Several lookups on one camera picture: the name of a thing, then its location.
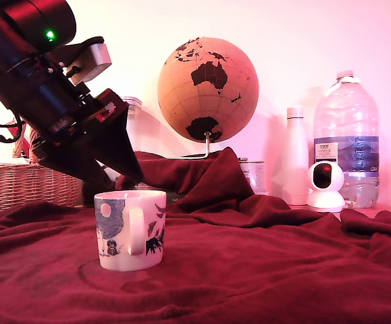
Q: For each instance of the clear plastic lidded container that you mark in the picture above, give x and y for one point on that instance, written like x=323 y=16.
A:
x=134 y=114

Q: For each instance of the dark brown textured jar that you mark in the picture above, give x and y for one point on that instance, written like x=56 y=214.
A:
x=87 y=195

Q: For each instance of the red packet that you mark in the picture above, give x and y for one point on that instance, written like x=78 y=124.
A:
x=26 y=145

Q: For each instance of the white illustrated ceramic mug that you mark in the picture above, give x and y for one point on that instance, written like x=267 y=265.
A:
x=114 y=236

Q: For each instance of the cork globe on metal stand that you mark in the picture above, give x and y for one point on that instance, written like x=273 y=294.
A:
x=208 y=101

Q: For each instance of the white labelled tin can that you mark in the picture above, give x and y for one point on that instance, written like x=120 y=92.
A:
x=256 y=175

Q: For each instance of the slim white insulated bottle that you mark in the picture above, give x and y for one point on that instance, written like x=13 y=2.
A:
x=294 y=152

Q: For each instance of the dark red fleece blanket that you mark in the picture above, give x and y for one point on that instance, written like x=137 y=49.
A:
x=249 y=270

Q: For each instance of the large clear water bottle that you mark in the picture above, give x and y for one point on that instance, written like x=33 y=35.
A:
x=347 y=114

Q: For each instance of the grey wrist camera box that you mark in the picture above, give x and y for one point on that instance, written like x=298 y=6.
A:
x=95 y=60

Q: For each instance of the small white round camera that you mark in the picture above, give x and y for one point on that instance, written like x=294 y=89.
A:
x=326 y=199

